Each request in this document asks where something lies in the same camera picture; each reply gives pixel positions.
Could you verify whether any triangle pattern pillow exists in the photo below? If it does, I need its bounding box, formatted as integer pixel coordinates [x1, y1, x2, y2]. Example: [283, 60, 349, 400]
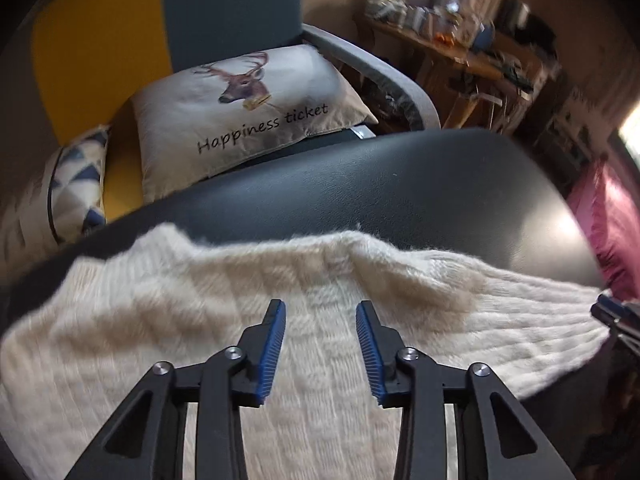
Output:
[0, 125, 111, 266]

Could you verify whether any grey yellow blue sofa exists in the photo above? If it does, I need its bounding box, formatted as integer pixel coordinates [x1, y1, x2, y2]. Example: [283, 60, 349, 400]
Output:
[0, 0, 442, 256]

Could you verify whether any white low shelf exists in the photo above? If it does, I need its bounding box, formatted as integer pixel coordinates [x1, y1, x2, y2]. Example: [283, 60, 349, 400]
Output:
[547, 90, 608, 176]

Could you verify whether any wooden desk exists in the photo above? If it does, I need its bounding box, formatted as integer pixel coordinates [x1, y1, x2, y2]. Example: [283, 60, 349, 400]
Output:
[355, 10, 548, 131]

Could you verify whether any deer print pillow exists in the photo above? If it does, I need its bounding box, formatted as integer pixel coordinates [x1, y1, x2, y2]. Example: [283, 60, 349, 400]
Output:
[131, 44, 379, 204]

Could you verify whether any black television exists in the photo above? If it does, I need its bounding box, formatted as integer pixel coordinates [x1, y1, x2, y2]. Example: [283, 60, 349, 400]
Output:
[500, 0, 558, 48]

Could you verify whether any pink bedding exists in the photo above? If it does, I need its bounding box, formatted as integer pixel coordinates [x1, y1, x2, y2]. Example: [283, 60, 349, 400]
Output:
[565, 157, 640, 301]

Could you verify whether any blue chair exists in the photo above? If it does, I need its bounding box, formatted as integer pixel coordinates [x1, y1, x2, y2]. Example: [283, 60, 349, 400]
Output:
[472, 22, 498, 51]

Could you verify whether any cream knit sweater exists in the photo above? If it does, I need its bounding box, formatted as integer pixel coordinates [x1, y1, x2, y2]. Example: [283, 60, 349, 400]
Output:
[0, 222, 613, 480]

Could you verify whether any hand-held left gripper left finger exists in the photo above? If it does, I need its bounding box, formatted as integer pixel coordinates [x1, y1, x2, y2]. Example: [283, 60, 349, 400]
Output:
[65, 299, 287, 480]

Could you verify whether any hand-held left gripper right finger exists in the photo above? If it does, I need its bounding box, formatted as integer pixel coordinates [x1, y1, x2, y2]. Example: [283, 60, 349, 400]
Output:
[355, 300, 576, 480]

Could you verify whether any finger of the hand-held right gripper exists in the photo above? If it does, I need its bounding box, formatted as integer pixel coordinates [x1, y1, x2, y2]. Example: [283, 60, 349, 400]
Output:
[590, 294, 640, 356]

